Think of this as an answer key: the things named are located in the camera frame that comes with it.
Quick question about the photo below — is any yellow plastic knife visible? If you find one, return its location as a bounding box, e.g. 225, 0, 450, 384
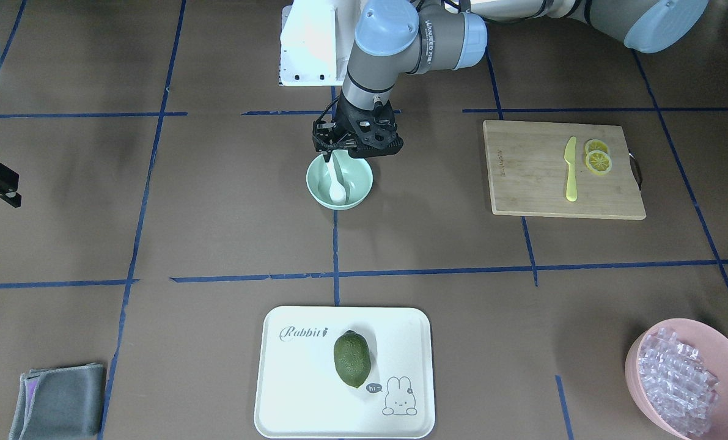
563, 136, 577, 202

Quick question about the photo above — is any pink bowl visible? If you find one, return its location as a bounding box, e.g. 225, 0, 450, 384
624, 318, 728, 439

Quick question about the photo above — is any green avocado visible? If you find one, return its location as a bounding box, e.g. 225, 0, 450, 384
333, 329, 372, 388

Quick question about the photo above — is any folded grey cloth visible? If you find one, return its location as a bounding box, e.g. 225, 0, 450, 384
8, 363, 106, 439

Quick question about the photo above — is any light green bowl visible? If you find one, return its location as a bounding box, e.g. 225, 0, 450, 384
306, 150, 374, 211

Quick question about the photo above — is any clear ice cubes pile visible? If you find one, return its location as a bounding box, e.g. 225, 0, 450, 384
637, 328, 719, 437

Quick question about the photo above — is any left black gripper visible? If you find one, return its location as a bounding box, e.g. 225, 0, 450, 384
321, 98, 364, 163

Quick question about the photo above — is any white plastic spoon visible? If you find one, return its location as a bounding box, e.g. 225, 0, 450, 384
326, 153, 347, 205

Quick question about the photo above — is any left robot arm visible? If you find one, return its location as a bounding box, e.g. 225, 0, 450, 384
312, 1, 708, 163

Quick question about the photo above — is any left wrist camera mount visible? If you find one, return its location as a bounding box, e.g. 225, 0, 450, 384
349, 102, 403, 158

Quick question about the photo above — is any upper lemon slice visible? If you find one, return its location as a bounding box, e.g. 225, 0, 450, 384
584, 139, 609, 154

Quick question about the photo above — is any lemon slice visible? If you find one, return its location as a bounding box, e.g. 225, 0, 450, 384
585, 150, 612, 176
584, 139, 609, 154

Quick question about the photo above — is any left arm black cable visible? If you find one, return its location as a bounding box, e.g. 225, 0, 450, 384
312, 95, 343, 153

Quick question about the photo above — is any cream rabbit tray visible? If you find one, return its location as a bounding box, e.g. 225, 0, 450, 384
254, 306, 436, 439

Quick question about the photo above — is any bamboo cutting board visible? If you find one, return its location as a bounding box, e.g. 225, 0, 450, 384
483, 120, 646, 220

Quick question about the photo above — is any lower lemon slice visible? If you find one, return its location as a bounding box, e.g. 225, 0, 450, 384
585, 150, 612, 176

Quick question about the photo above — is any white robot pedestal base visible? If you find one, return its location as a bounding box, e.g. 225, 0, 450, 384
278, 1, 366, 87

